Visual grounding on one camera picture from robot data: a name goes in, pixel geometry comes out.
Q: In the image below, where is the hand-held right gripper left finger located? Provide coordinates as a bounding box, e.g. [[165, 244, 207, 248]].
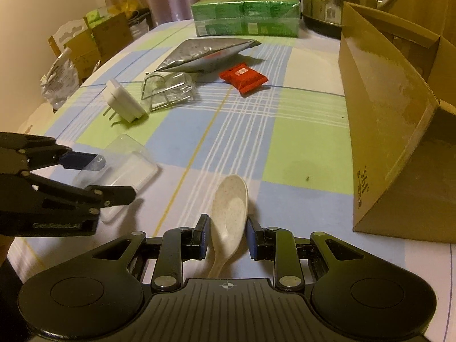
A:
[[91, 214, 211, 292]]

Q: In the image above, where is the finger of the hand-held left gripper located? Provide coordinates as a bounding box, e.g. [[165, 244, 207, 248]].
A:
[[0, 132, 100, 174], [24, 174, 137, 219]]

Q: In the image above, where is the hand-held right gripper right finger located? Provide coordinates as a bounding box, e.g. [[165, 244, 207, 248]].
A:
[[247, 215, 364, 292]]

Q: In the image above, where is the clear plastic case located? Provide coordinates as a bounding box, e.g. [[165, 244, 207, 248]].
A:
[[69, 134, 159, 223]]

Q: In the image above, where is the white speckled spoon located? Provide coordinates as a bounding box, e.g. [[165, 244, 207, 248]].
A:
[[207, 174, 249, 278]]

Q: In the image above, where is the clear glass jar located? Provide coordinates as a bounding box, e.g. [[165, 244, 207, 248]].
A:
[[142, 71, 196, 113]]

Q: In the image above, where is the silver foil pouch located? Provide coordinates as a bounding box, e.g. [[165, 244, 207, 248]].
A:
[[154, 38, 262, 74]]

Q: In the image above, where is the brown cardboard box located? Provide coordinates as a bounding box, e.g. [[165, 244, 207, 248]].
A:
[[338, 2, 456, 245]]

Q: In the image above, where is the clear bag with white items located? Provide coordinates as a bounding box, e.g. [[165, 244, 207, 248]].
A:
[[40, 47, 80, 112]]

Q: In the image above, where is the white plug adapter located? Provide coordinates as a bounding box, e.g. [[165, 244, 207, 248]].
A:
[[103, 78, 148, 128]]

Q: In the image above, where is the small brown carton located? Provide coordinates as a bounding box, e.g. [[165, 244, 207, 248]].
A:
[[64, 30, 103, 80]]

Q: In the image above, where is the white wooden chair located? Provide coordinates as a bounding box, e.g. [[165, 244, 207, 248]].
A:
[[48, 21, 88, 58]]

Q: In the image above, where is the tall brown carton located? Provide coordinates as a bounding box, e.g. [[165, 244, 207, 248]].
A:
[[91, 12, 134, 62]]

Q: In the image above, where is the green carton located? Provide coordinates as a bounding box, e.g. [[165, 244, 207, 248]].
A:
[[85, 7, 108, 30]]

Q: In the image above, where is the yellow plastic bag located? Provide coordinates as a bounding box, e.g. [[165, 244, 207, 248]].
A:
[[107, 2, 138, 17]]

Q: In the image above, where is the red snack packet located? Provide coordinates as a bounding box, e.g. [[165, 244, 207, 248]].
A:
[[219, 63, 268, 96]]

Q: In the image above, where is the green wrapped tissue pack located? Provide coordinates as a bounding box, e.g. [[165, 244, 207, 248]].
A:
[[191, 0, 300, 38]]

